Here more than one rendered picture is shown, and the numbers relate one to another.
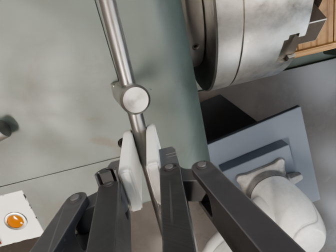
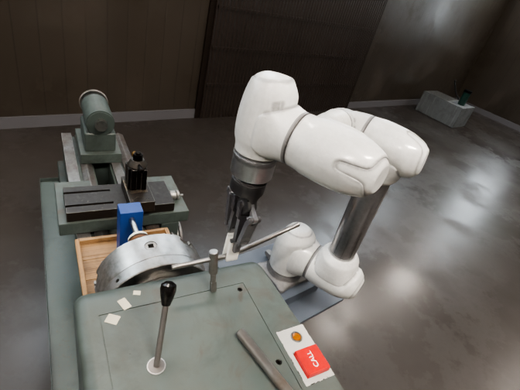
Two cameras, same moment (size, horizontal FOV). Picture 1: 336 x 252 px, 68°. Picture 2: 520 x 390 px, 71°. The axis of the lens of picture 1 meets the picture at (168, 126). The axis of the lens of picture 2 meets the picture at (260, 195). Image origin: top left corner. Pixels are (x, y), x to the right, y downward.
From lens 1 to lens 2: 0.76 m
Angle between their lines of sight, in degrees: 46
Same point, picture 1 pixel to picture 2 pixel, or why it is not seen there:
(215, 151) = not seen: hidden behind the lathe
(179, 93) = not seen: hidden behind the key
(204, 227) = (378, 350)
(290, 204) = (281, 244)
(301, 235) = (296, 233)
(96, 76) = (209, 298)
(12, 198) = (282, 336)
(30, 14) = (184, 321)
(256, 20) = (176, 251)
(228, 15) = (176, 259)
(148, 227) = not seen: outside the picture
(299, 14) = (172, 237)
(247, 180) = (280, 283)
